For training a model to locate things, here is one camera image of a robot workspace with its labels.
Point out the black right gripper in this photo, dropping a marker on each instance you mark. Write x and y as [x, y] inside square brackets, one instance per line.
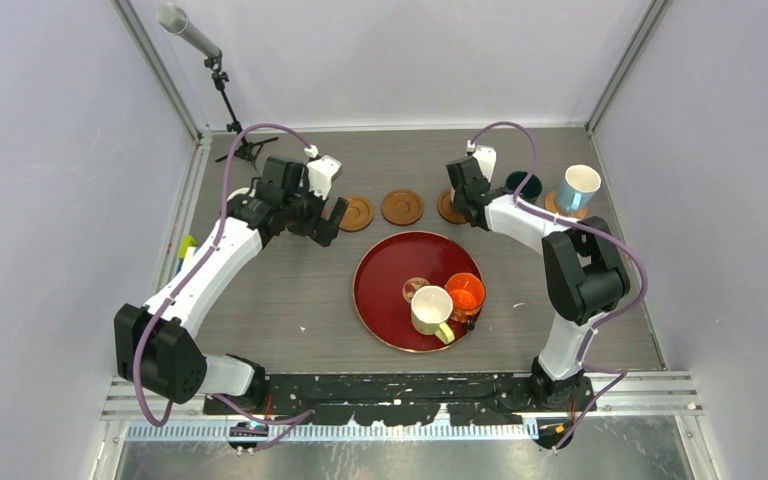
[456, 197]

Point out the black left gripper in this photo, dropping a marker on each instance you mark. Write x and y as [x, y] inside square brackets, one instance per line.
[326, 229]

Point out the wooden coaster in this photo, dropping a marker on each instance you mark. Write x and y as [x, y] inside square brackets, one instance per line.
[359, 214]
[402, 207]
[445, 209]

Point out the dark green mug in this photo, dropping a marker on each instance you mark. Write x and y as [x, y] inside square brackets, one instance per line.
[531, 191]

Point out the white mug with handle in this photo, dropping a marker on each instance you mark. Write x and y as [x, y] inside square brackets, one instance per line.
[249, 191]

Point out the orange mug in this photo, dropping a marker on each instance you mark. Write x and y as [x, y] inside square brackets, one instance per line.
[468, 295]

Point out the light blue mug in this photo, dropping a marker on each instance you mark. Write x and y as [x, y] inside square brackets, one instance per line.
[579, 185]

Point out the pale yellow mug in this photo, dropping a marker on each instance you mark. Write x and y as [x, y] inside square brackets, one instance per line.
[431, 308]

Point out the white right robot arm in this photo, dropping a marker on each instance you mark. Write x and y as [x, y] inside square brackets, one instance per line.
[585, 275]

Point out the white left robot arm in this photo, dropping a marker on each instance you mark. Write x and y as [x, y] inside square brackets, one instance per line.
[155, 341]

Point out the red round tray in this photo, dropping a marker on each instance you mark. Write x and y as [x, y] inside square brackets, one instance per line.
[392, 271]

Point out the coloured toy blocks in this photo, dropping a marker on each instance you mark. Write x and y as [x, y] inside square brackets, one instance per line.
[189, 242]

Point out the microphone on stand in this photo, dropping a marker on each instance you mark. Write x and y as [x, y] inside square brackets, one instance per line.
[177, 23]

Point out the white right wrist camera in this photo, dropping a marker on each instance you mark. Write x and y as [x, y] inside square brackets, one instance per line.
[486, 157]

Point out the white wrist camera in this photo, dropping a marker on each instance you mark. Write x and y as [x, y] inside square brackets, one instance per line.
[486, 157]
[322, 171]

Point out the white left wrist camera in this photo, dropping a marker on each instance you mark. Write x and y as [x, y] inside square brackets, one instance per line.
[322, 171]

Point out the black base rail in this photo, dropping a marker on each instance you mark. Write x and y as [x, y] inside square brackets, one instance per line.
[466, 399]

